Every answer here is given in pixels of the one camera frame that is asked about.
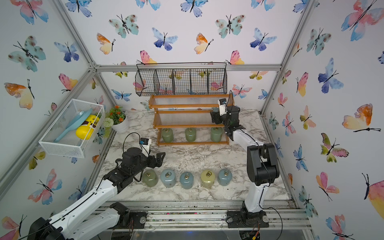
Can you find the light blue canister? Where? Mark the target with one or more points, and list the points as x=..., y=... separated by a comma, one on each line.
x=168, y=178

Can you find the yellow toy bottle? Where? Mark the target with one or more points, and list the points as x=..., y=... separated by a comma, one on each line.
x=86, y=129

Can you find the teal dustpan scoop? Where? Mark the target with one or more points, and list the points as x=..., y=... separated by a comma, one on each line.
x=75, y=123

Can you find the green canister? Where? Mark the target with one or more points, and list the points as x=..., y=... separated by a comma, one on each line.
x=216, y=134
x=150, y=178
x=191, y=134
x=167, y=135

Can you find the wooden three-tier shelf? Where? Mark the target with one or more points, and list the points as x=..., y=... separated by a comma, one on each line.
x=185, y=111

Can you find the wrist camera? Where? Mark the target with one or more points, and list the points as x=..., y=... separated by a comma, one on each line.
x=222, y=106
x=145, y=144

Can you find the white wire basket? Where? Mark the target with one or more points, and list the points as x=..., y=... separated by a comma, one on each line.
x=70, y=145

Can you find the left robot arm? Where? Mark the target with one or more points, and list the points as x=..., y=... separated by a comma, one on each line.
x=73, y=223

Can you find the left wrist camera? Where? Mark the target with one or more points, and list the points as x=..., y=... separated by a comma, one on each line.
x=145, y=144

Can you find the yellow tea canister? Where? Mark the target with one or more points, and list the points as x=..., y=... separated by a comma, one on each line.
x=208, y=178

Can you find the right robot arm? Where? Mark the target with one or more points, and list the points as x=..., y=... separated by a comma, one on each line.
x=262, y=160

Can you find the black wire basket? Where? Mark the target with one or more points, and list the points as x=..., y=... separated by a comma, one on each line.
x=171, y=79

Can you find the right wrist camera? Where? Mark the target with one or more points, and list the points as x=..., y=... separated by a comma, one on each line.
x=222, y=106

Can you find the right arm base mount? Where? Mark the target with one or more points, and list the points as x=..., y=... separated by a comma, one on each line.
x=245, y=219

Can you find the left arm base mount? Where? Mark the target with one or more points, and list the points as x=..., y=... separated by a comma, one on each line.
x=128, y=219

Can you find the potted flower plant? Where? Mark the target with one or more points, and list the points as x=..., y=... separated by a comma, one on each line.
x=116, y=119

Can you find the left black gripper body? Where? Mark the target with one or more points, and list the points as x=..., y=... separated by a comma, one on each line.
x=150, y=162

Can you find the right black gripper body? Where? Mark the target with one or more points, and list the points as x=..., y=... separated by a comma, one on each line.
x=219, y=119

